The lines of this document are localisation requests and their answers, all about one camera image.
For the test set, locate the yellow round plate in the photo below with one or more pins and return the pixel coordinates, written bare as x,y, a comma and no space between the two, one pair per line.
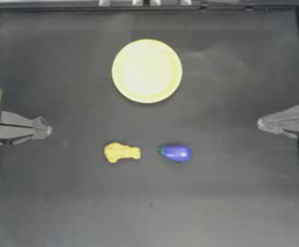
147,70

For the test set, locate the black table frame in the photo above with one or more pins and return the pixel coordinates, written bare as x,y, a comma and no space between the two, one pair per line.
147,7

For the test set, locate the purple toy eggplant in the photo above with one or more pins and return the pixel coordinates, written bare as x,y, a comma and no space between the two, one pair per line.
177,152

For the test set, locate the brown toy chicken wing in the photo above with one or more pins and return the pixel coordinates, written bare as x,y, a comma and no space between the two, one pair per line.
119,152

